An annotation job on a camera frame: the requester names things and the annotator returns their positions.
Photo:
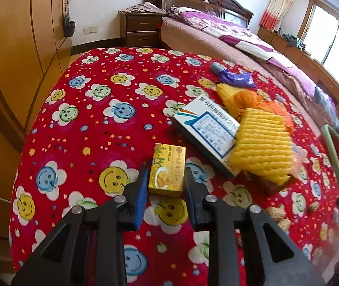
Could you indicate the small yellow foam net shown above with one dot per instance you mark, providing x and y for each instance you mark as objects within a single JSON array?
[{"x": 225, "y": 92}]

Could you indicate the white and red curtain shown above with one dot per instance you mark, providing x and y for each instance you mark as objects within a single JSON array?
[{"x": 279, "y": 6}]

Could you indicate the purple plastic bag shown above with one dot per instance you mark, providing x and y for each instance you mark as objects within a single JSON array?
[{"x": 238, "y": 79}]

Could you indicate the wall socket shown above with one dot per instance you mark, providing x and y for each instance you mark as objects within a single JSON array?
[{"x": 90, "y": 29}]

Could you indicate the wooden wardrobe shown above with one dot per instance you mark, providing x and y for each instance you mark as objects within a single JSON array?
[{"x": 14, "y": 50}]

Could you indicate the bed with pink sheet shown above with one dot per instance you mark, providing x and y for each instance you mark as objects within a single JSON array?
[{"x": 187, "y": 38}]

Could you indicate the long wooden cabinet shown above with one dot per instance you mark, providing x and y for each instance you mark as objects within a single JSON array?
[{"x": 306, "y": 65}]

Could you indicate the purple pillow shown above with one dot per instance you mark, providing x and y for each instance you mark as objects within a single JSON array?
[{"x": 187, "y": 12}]

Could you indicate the black bag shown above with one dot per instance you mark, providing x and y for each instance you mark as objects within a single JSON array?
[{"x": 69, "y": 26}]

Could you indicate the grey blue roll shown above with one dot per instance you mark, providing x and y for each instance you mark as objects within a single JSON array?
[{"x": 217, "y": 67}]

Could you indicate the orange foam net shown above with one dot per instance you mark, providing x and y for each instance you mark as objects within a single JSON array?
[{"x": 244, "y": 99}]

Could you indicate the peanut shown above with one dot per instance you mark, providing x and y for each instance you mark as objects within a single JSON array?
[
  {"x": 284, "y": 224},
  {"x": 276, "y": 213},
  {"x": 313, "y": 207}
]

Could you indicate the large yellow foam net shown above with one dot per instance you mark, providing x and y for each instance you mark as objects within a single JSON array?
[{"x": 261, "y": 146}]

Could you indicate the dark wooden nightstand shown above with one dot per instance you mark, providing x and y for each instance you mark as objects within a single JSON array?
[{"x": 141, "y": 29}]

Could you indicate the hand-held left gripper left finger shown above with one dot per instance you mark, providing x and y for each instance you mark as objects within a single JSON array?
[{"x": 141, "y": 198}]

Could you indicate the blue plaid cloth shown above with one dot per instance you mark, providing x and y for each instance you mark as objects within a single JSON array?
[{"x": 327, "y": 104}]

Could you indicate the red smiley printed cloth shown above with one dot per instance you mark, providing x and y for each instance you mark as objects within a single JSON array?
[{"x": 83, "y": 143}]

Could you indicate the window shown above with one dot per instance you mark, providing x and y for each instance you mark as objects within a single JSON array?
[{"x": 333, "y": 44}]

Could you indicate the yellow cake box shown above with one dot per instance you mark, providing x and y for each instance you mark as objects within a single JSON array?
[{"x": 165, "y": 169}]

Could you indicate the purple patterned quilt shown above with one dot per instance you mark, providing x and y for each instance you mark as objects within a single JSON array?
[{"x": 232, "y": 31}]

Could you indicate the pink clothes pile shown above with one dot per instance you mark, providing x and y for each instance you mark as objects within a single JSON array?
[{"x": 142, "y": 7}]

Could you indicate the white medicine box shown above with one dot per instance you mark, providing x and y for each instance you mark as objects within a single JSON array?
[{"x": 205, "y": 128}]

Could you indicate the dark clothes pile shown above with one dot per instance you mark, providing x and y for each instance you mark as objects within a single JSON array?
[{"x": 293, "y": 40}]

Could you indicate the brown box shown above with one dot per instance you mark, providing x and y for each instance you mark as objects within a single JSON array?
[{"x": 272, "y": 187}]

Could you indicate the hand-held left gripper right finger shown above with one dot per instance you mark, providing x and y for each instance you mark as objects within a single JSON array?
[{"x": 189, "y": 198}]

